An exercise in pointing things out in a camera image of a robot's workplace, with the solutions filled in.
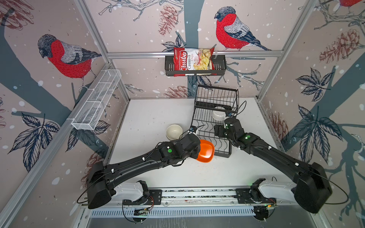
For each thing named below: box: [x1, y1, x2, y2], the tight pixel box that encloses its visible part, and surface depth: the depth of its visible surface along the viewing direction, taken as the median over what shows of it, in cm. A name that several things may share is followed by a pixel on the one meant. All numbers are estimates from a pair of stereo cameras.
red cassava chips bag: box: [173, 47, 216, 77], surface depth 89 cm
